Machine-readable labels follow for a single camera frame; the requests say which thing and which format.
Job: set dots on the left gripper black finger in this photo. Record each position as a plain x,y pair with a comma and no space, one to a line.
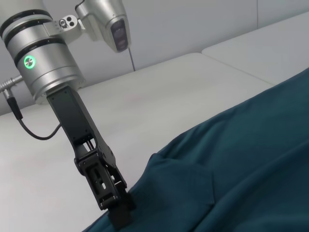
103,191

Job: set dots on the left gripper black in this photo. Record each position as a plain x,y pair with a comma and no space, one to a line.
72,116

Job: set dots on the teal blue printed t-shirt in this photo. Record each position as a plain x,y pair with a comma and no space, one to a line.
229,157

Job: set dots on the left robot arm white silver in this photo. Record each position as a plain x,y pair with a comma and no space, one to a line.
48,67

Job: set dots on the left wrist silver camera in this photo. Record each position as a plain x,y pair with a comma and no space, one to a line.
101,19

